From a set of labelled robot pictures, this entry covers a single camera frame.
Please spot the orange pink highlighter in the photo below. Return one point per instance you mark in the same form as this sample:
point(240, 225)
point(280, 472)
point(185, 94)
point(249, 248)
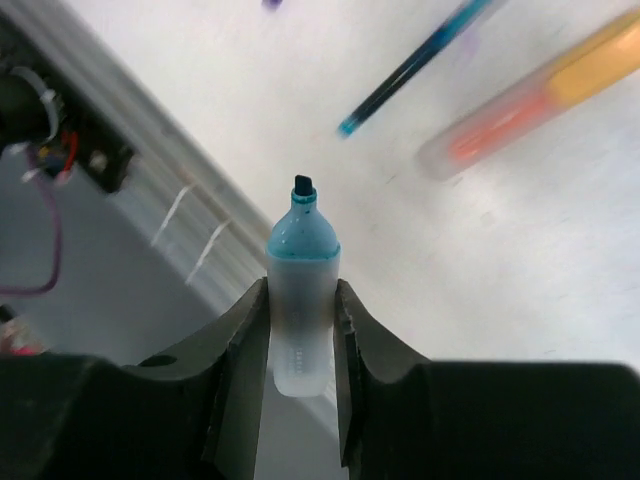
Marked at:
point(578, 74)

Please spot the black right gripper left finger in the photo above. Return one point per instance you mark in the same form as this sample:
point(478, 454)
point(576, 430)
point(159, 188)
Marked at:
point(192, 411)

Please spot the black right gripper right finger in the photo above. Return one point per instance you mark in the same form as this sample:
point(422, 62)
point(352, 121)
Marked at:
point(404, 416)

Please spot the purple thin pen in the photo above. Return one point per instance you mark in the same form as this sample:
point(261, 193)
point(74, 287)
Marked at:
point(272, 4)

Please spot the blue highlighter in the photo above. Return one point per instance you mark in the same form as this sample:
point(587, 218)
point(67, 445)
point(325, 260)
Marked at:
point(303, 257)

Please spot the teal thin pen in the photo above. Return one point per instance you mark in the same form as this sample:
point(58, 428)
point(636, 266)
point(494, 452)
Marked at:
point(468, 13)

